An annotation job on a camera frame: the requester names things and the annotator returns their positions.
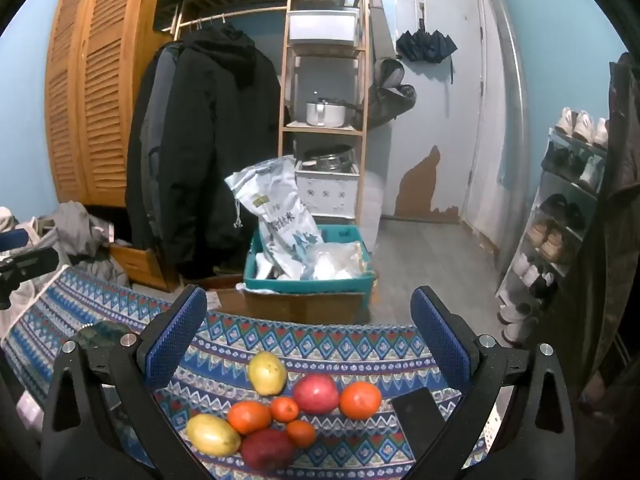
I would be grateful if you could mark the wooden louvered wardrobe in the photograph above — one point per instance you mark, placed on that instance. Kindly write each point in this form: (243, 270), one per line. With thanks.
(100, 85)

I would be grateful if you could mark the dark flat panel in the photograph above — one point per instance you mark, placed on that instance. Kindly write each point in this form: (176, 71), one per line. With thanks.
(380, 25)

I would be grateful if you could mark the metal vertical pipe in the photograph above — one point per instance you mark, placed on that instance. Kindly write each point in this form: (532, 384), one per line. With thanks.
(515, 110)

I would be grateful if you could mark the labelled cardboard box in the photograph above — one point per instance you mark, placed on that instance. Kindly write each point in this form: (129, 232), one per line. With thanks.
(225, 282)

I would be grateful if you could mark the metal steamer pot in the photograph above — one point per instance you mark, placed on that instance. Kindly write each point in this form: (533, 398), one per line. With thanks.
(327, 157)

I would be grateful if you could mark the teal plastic crate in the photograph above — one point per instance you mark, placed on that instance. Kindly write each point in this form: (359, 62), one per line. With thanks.
(310, 287)

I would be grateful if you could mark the wooden drawer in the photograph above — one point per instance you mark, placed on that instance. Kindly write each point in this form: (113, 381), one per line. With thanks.
(140, 265)

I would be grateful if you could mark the white rice bag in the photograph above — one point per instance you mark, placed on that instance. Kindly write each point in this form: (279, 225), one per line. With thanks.
(280, 220)

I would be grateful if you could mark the clear plastic bag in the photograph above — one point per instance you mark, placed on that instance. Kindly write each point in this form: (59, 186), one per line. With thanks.
(335, 260)

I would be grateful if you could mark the blue patterned tablecloth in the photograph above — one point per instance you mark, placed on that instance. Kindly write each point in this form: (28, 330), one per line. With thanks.
(325, 345)

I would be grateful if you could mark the dark red apple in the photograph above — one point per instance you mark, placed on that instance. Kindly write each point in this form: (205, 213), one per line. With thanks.
(267, 449)

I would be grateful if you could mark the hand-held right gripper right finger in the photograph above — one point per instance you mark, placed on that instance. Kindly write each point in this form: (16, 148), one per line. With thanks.
(440, 335)

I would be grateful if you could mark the grey door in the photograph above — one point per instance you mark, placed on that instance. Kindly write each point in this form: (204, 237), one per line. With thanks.
(440, 125)

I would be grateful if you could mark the black hooded coat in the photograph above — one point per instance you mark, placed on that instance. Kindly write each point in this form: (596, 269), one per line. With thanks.
(210, 160)

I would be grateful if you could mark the white garment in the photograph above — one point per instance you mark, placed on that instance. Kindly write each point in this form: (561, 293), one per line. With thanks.
(25, 305)

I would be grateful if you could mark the wooden shelf unit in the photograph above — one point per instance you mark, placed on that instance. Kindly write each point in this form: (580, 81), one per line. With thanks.
(286, 85)

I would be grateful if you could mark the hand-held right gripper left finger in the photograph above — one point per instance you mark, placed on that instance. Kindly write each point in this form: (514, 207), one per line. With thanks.
(175, 335)

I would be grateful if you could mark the wide white storage bin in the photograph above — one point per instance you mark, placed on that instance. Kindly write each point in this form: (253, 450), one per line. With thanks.
(322, 27)

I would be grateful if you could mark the grey hanging bag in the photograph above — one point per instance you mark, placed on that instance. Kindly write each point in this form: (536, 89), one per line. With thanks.
(390, 95)

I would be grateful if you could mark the grey jacket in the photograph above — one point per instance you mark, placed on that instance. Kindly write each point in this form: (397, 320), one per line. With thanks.
(157, 90)

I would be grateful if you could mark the white cooking pot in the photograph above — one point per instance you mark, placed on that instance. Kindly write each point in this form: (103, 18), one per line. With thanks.
(325, 115)

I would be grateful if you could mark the dark blue umbrella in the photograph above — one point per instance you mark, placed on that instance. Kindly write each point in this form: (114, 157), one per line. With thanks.
(425, 45)

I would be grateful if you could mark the yellow pear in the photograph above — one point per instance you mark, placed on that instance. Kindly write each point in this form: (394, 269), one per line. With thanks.
(212, 434)
(267, 372)

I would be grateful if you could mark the shoe rack with shoes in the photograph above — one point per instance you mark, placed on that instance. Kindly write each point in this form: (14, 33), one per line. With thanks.
(550, 240)

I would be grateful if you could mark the grey garment pile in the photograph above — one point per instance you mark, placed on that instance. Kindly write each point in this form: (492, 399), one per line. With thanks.
(75, 230)

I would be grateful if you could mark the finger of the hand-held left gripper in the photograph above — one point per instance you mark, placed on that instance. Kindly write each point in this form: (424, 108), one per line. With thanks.
(12, 239)
(30, 261)

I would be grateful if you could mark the white perforated basket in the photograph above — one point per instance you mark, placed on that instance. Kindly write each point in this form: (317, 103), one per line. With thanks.
(325, 192)

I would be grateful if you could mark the large orange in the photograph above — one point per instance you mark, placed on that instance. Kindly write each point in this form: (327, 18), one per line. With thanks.
(360, 400)

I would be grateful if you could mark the dark glass bowl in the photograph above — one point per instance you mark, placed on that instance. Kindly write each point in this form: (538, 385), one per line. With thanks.
(102, 332)

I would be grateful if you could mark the plain cardboard box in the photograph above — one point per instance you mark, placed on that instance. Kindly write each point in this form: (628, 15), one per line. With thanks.
(290, 307)

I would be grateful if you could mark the medium orange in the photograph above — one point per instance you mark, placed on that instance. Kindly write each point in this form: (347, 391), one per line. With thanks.
(249, 416)

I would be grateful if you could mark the black smartphone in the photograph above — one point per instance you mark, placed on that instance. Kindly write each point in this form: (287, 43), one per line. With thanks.
(417, 410)

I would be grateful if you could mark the small tangerine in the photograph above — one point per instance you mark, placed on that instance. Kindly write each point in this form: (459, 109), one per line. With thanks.
(301, 432)
(285, 408)

